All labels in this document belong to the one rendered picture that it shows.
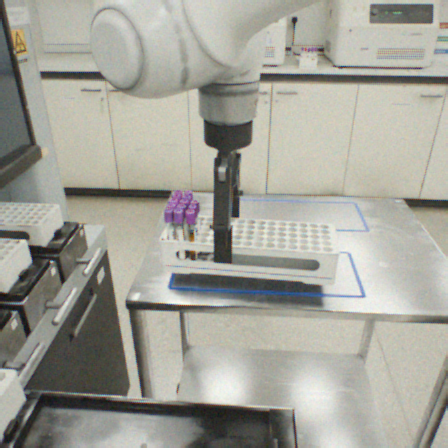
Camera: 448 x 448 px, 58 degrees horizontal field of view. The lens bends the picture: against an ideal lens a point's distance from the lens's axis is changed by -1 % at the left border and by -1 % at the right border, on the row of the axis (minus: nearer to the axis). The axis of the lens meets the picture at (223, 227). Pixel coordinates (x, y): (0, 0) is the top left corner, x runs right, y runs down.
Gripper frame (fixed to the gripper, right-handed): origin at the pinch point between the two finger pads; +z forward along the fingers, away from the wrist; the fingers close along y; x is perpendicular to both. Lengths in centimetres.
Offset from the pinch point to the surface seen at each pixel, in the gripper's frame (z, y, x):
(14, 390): 5.8, -31.6, 22.3
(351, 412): 63, 15, -33
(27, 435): 10.4, -34.2, 20.2
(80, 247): 14.2, 13.1, 36.0
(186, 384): 63, 18, 14
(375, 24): -23, 201, -56
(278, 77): 7, 201, -4
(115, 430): 10.4, -32.0, 9.7
